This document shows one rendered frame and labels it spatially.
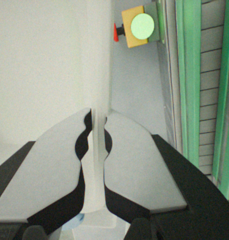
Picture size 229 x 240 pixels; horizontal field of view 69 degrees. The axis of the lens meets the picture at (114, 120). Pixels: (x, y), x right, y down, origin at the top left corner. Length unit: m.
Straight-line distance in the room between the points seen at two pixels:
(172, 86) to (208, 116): 0.12
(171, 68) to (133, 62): 0.15
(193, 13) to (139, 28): 0.12
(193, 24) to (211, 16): 0.10
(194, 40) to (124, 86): 0.28
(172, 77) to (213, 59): 0.08
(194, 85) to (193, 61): 0.04
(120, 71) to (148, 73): 0.08
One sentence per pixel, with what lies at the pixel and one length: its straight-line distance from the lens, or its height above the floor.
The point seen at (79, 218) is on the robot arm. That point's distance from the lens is 0.52.
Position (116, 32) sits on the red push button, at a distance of 0.41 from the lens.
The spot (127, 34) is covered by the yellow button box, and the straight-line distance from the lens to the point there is 0.39.
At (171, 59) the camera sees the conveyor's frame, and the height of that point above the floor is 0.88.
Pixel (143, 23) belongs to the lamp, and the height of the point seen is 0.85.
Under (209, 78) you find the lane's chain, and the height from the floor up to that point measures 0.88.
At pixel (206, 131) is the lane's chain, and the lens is 0.45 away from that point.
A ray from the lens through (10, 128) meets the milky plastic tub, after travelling 0.24.
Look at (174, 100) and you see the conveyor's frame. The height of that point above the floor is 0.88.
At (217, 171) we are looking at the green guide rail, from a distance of 0.52.
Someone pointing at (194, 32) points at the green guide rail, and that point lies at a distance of 0.26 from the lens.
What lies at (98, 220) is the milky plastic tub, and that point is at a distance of 0.95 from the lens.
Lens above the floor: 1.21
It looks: 57 degrees down
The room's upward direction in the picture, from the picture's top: 174 degrees counter-clockwise
